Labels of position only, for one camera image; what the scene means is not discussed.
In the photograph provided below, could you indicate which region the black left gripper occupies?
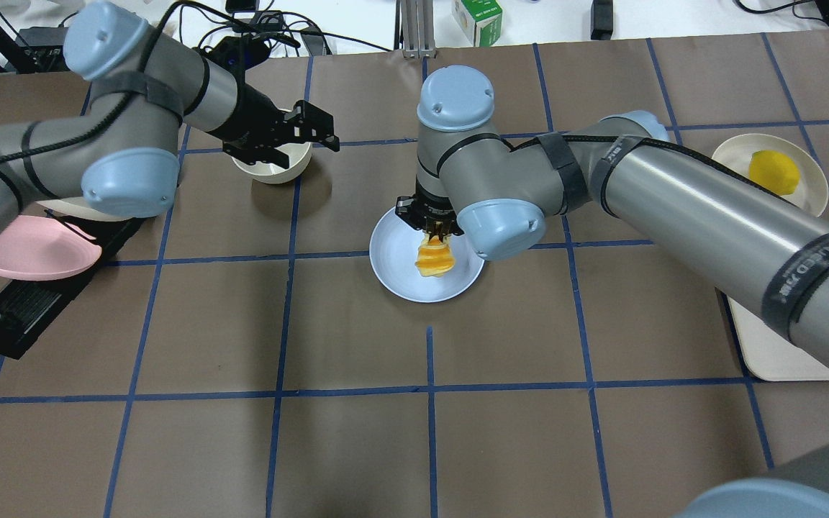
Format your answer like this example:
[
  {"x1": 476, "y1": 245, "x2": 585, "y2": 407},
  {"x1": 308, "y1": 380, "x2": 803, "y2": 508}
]
[{"x1": 203, "y1": 36, "x2": 341, "y2": 168}]

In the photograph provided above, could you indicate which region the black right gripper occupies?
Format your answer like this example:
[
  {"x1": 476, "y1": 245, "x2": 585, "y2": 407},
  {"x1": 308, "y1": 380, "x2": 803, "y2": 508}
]
[{"x1": 394, "y1": 180, "x2": 465, "y2": 245}]

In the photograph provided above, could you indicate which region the striped yellow bread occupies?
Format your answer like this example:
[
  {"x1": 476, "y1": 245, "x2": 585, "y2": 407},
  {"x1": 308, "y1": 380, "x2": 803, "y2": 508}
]
[{"x1": 414, "y1": 233, "x2": 456, "y2": 278}]

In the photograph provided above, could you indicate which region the blue plate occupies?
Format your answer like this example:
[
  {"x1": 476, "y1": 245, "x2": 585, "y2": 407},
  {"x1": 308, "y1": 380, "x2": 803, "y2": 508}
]
[{"x1": 369, "y1": 209, "x2": 486, "y2": 303}]

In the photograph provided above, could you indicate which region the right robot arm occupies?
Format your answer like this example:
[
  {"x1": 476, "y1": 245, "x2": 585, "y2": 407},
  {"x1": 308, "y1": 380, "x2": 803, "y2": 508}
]
[{"x1": 395, "y1": 65, "x2": 829, "y2": 368}]

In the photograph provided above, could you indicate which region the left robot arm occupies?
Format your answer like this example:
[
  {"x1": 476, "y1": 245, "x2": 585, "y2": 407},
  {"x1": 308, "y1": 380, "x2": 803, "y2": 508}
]
[{"x1": 0, "y1": 1, "x2": 340, "y2": 234}]

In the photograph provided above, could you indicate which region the cream plate in rack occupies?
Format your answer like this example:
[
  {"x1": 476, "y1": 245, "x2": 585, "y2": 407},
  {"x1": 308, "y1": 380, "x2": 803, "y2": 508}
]
[{"x1": 37, "y1": 196, "x2": 130, "y2": 222}]

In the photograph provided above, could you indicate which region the pink plate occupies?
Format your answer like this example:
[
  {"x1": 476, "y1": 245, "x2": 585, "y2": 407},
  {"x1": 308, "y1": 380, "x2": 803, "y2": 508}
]
[{"x1": 0, "y1": 215, "x2": 102, "y2": 281}]

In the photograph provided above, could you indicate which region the black plate rack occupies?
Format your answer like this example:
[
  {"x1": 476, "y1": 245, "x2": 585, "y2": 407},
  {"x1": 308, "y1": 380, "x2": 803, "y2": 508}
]
[{"x1": 0, "y1": 216, "x2": 144, "y2": 358}]

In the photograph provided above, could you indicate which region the white plate with lemon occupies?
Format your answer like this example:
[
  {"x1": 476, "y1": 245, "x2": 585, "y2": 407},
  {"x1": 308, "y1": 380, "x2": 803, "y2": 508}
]
[{"x1": 712, "y1": 132, "x2": 829, "y2": 217}]

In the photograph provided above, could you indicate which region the cream bowl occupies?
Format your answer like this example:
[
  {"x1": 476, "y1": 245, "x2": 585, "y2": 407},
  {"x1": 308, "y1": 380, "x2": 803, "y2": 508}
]
[{"x1": 231, "y1": 108, "x2": 313, "y2": 185}]

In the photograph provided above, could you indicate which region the green white box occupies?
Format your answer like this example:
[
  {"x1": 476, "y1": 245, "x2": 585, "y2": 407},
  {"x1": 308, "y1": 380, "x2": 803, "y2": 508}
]
[{"x1": 451, "y1": 1, "x2": 504, "y2": 48}]

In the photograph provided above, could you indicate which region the black power adapter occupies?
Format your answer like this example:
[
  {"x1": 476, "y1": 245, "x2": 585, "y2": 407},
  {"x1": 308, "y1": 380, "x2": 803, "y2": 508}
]
[{"x1": 14, "y1": 26, "x2": 69, "y2": 73}]

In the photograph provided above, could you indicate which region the yellow lemon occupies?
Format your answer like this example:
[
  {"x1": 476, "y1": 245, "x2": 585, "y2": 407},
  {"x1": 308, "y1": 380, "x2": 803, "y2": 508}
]
[{"x1": 748, "y1": 150, "x2": 802, "y2": 196}]

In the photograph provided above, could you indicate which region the white rectangular tray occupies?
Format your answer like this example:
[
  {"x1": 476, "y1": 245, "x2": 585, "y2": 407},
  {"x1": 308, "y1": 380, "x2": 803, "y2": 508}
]
[{"x1": 722, "y1": 293, "x2": 829, "y2": 381}]

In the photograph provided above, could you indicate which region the aluminium frame post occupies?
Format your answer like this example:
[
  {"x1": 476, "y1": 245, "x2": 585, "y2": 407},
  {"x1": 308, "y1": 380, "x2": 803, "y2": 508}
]
[{"x1": 394, "y1": 1, "x2": 437, "y2": 59}]

